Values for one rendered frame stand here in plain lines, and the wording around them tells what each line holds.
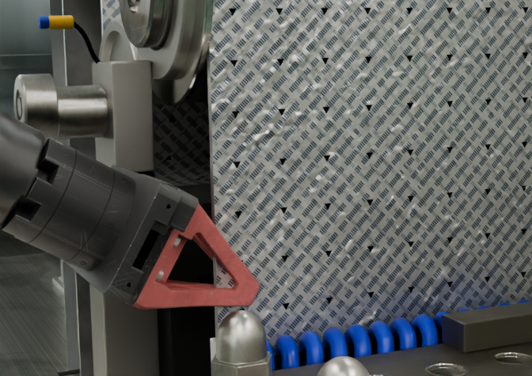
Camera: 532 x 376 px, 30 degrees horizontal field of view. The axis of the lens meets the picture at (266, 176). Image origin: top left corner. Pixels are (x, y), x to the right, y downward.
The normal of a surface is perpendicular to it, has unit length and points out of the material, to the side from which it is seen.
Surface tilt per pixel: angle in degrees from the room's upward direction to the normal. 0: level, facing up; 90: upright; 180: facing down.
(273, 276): 90
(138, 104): 90
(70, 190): 79
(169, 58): 90
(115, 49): 90
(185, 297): 100
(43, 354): 0
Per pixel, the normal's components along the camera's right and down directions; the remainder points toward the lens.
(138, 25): -0.92, 0.07
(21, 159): 0.53, -0.22
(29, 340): -0.03, -0.99
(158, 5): 0.38, 0.46
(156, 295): 0.66, 0.25
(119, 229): 0.42, 0.07
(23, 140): 0.60, -0.56
